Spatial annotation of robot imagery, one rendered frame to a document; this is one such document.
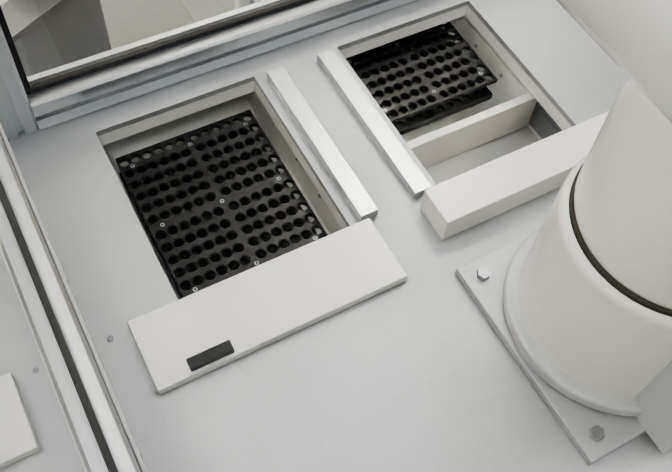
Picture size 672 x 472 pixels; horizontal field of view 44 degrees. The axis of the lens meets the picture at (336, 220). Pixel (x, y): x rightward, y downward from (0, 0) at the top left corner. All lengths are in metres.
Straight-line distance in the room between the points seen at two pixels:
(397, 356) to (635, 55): 0.51
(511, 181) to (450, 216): 0.09
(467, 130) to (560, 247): 0.38
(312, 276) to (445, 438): 0.21
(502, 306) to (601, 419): 0.14
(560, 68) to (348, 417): 0.54
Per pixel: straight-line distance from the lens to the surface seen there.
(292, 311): 0.84
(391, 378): 0.83
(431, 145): 1.06
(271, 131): 1.10
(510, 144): 1.16
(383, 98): 1.08
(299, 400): 0.81
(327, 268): 0.86
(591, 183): 0.70
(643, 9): 0.39
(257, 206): 0.97
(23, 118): 0.99
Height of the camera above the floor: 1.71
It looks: 57 degrees down
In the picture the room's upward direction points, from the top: 6 degrees clockwise
